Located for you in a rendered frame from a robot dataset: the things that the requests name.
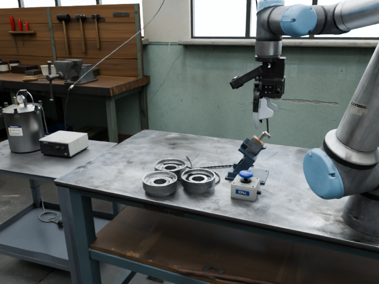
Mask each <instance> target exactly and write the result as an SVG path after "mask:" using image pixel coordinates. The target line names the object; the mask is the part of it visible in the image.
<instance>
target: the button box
mask: <svg viewBox="0 0 379 284"><path fill-rule="evenodd" d="M259 189H260V178H257V177H251V178H248V180H247V181H245V180H244V178H243V177H240V176H239V175H237V176H236V177H235V179H234V180H233V182H232V183H231V198H234V199H240V200H244V201H250V202H254V201H255V199H256V197H257V195H258V194H259V195H261V191H260V190H259Z"/></svg>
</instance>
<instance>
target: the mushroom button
mask: <svg viewBox="0 0 379 284"><path fill-rule="evenodd" d="M239 176H240V177H242V178H244V180H245V181H247V180H248V178H251V177H253V173H252V172H251V171H249V170H242V171H240V172H239Z"/></svg>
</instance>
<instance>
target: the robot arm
mask: <svg viewBox="0 0 379 284"><path fill-rule="evenodd" d="M256 17H257V21H256V34H255V55H256V56H255V61H259V62H262V65H260V66H258V67H256V68H254V69H253V70H251V71H249V72H247V73H245V74H244V75H242V76H238V77H235V78H234V79H232V81H231V82H230V85H231V87H232V89H233V90H234V89H238V88H241V87H242V86H243V85H244V84H245V83H247V82H248V81H250V80H252V79H255V81H254V88H253V94H254V96H253V123H254V126H255V128H256V129H258V122H259V121H260V123H262V121H263V119H266V118H271V117H273V115H274V111H276V110H277V106H276V105H275V104H273V103H272V102H270V98H273V99H275V98H279V99H281V96H282V95H283V94H284V87H285V76H284V72H285V62H286V58H285V57H280V55H281V47H282V39H283V36H291V37H303V36H314V35H341V34H346V33H349V32H350V31H351V30H354V29H359V28H363V27H366V26H371V25H376V24H379V0H344V1H342V2H338V3H335V4H333V5H303V4H295V5H290V6H285V1H284V0H260V1H259V2H258V6H257V13H256ZM268 63H269V64H270V65H271V66H269V64H268ZM303 172H304V175H305V179H306V181H307V183H308V185H309V187H310V188H311V190H312V191H313V192H314V193H315V194H316V195H317V196H318V197H320V198H322V199H341V198H342V197H346V196H349V198H348V200H347V201H346V203H345V205H344V207H343V213H342V217H343V219H344V221H345V222H346V223H347V224H348V225H349V226H351V227H352V228H354V229H356V230H357V231H359V232H362V233H364V234H367V235H370V236H374V237H379V43H378V45H377V47H376V49H375V51H374V53H373V55H372V58H371V60H370V62H369V64H368V66H367V68H366V70H365V72H364V74H363V76H362V78H361V80H360V82H359V85H358V87H357V89H356V91H355V93H354V95H353V97H352V99H351V101H350V103H349V106H348V107H347V109H346V112H345V114H344V116H343V118H342V120H341V122H340V125H339V127H338V129H335V130H332V131H330V132H328V133H327V135H326V136H325V139H324V141H323V143H322V145H321V147H320V148H319V149H318V148H314V149H312V150H309V151H308V152H307V153H306V154H305V156H304V159H303Z"/></svg>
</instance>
